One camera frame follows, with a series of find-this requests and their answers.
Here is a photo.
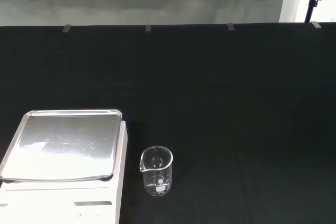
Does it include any black bench cloth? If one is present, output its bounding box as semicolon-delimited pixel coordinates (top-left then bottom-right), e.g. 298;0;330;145
0;21;336;224

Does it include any white electronic balance steel pan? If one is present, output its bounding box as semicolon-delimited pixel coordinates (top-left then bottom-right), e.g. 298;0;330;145
0;108;129;224

